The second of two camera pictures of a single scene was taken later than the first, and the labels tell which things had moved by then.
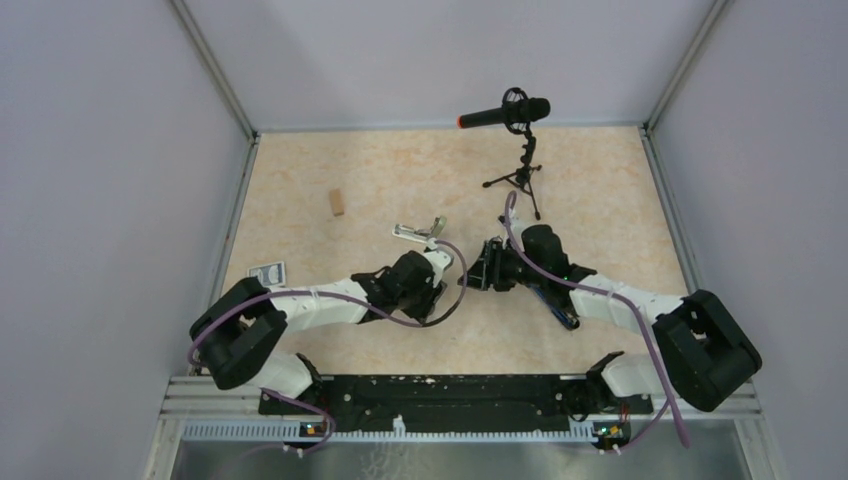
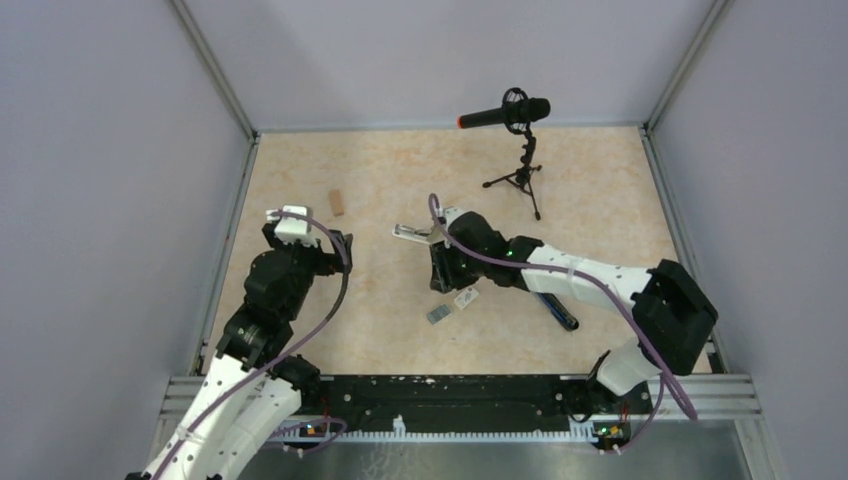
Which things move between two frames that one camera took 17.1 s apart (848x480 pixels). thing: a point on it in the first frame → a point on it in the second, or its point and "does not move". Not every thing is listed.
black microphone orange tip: [517, 111] does not move
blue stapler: [566, 319] does not move
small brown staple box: [336, 201] does not move
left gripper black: [422, 311] → [327, 261]
